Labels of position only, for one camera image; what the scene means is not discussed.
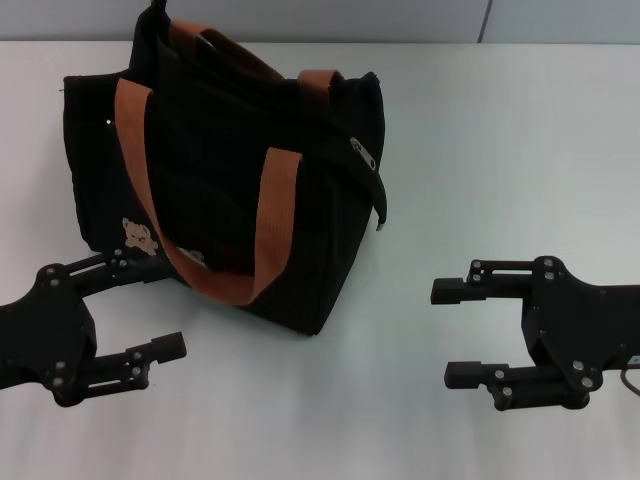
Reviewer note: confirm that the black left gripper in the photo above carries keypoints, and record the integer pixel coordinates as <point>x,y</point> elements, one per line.
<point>45,335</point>

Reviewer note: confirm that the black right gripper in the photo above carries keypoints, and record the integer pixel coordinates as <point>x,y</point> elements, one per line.
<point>580,325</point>

